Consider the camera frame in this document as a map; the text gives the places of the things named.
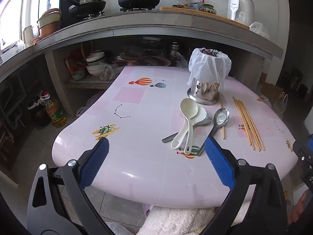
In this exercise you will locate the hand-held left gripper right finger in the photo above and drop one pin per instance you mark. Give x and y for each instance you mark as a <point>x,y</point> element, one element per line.
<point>220,164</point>

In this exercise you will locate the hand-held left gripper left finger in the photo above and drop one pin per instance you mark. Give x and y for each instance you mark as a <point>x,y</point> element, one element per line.
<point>95,161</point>

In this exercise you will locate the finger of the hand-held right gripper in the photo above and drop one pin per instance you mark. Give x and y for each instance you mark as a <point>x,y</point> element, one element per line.
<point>303,156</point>
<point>311,143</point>

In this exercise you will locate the large steel spoon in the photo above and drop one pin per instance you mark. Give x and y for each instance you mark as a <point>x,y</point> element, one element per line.
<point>221,117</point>

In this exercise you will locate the white fan-shaped rice paddle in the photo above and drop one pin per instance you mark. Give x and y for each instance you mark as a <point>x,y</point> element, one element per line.
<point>201,117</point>

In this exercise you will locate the white oval rice paddle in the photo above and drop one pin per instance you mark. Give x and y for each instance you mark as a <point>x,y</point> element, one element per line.
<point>188,110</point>

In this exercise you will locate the steel utensil holder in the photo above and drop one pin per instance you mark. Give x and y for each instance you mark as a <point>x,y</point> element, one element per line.
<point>199,90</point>

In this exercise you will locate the white plastic bag liner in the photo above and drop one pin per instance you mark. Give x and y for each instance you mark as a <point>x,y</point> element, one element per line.
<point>210,66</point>

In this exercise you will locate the person's right hand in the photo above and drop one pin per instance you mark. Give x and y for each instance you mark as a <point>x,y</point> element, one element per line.
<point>299,208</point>

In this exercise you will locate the cooking oil bottle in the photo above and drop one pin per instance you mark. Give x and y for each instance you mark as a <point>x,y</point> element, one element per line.
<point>56,115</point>

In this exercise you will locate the cardboard box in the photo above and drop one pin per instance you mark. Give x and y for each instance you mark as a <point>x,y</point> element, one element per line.
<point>271,90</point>

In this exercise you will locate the white towel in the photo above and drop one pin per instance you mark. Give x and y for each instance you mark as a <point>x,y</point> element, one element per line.
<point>176,220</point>

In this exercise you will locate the small blue bowl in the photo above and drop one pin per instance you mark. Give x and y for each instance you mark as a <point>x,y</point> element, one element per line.
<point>78,75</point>

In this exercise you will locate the plastic bag with contents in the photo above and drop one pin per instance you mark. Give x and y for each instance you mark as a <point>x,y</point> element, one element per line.
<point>107,72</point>

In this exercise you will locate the stack of ceramic bowls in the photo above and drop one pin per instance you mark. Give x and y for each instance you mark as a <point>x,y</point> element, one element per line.
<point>95,66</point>

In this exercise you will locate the red packets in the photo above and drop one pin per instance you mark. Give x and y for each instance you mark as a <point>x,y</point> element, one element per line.
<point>73,58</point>

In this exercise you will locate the thin clear plastic bag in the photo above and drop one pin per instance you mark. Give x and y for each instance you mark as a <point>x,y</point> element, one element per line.
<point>182,61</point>

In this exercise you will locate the pink basin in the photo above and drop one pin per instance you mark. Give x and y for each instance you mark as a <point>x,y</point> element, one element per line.
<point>161,62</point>

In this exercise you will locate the stacked steel pots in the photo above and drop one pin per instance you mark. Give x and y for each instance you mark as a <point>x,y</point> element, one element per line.
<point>173,49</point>

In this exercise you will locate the crumpled white plastic bag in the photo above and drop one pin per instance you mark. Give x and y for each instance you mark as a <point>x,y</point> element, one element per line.
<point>259,29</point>

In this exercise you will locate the dark stacked pans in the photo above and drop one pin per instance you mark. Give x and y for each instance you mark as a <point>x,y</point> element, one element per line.
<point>154,45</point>

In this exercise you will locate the stacked orange green basins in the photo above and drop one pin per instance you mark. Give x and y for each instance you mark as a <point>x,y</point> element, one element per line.
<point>49,28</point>

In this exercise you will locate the white mug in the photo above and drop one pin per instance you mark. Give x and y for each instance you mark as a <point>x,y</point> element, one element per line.
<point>27,35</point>

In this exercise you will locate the wooden cutting board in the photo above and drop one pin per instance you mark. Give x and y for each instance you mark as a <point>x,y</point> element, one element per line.
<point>227,19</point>

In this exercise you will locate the white kitchen appliance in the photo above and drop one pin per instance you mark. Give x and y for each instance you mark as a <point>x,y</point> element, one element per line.
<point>244,9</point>

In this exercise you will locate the concrete kitchen counter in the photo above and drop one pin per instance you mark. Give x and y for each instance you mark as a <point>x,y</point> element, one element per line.
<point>151,22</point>

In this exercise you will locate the black frying pan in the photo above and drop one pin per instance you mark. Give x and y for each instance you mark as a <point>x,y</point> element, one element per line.
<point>88,5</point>

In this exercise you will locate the gas stove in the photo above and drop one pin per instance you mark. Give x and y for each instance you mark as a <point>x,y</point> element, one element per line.
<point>137,9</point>

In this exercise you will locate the small blue box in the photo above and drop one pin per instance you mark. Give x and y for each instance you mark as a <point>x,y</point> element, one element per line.
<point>195,5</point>

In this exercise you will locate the yellow-capped sauce bottle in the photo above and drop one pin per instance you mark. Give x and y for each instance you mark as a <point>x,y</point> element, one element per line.
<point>187,1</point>

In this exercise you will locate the window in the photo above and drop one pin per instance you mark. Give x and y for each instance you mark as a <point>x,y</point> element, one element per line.
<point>12,17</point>

